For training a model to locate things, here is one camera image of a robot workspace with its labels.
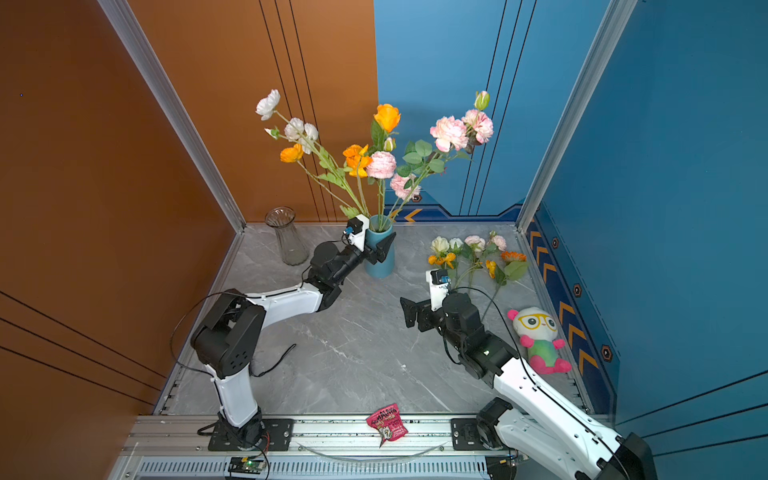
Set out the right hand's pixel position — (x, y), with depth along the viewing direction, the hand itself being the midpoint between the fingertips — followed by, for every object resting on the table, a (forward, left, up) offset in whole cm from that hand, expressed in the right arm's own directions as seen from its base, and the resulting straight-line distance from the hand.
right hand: (414, 296), depth 76 cm
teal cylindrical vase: (+17, +9, +8) cm, 21 cm away
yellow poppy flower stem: (+22, -22, -20) cm, 37 cm away
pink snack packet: (-25, +7, -19) cm, 32 cm away
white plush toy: (-2, -36, -14) cm, 38 cm away
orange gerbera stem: (+22, -36, -17) cm, 45 cm away
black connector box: (-34, -20, -22) cm, 45 cm away
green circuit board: (-33, +41, -21) cm, 57 cm away
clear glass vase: (+32, +43, -17) cm, 57 cm away
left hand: (+18, +8, +9) cm, 21 cm away
